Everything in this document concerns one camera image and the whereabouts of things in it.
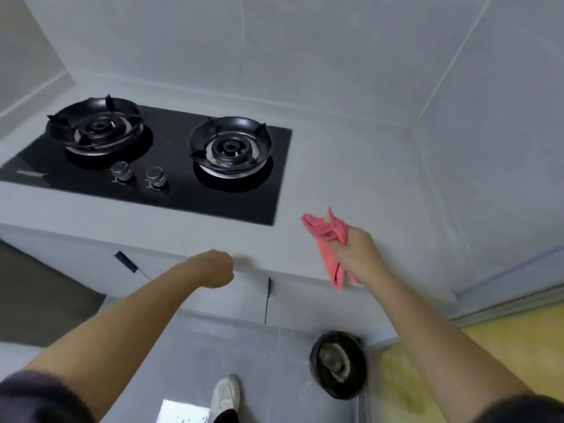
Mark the silver hob control knob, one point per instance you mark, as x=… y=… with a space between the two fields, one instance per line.
x=156 y=177
x=120 y=171

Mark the person's right fingers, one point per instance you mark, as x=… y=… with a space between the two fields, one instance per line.
x=328 y=218

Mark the black glass gas hob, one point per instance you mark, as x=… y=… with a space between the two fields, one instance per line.
x=145 y=167

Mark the grey cabinet door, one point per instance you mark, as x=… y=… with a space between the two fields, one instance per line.
x=66 y=264
x=229 y=295
x=326 y=310

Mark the dark short sleeve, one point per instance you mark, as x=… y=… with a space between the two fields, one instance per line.
x=522 y=409
x=37 y=398

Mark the pink cleaning cloth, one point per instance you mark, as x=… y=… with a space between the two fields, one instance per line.
x=328 y=242

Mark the person's left forearm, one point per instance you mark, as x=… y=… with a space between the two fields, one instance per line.
x=110 y=334

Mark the person's left hand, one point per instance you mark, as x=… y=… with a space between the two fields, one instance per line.
x=214 y=268

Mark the person's right hand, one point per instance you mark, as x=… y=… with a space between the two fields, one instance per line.
x=357 y=255

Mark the person's right forearm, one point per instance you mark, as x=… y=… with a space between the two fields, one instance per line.
x=436 y=343

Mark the white sneaker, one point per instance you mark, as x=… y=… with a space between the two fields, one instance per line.
x=225 y=398

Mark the black burner pan support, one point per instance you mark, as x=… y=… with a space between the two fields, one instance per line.
x=230 y=145
x=94 y=125

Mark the black waste bin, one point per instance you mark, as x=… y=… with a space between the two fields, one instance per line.
x=338 y=364

